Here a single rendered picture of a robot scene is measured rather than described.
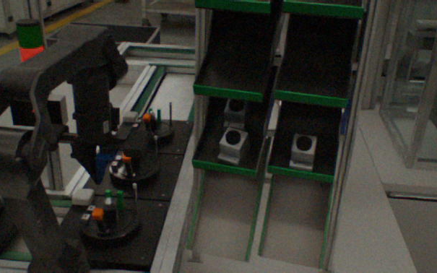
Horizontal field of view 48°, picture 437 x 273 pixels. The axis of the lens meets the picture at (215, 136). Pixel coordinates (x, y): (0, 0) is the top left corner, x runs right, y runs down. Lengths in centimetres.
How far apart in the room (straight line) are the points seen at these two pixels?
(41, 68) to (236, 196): 60
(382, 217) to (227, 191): 57
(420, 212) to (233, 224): 85
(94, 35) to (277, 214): 57
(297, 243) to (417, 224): 79
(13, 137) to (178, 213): 73
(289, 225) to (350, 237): 35
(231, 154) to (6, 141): 49
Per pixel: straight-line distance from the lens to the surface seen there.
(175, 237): 117
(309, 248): 108
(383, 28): 210
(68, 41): 74
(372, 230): 145
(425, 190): 173
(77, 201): 128
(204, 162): 97
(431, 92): 169
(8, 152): 58
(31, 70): 62
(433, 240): 186
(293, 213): 109
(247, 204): 109
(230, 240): 108
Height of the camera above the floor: 170
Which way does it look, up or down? 27 degrees down
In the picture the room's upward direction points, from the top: 2 degrees clockwise
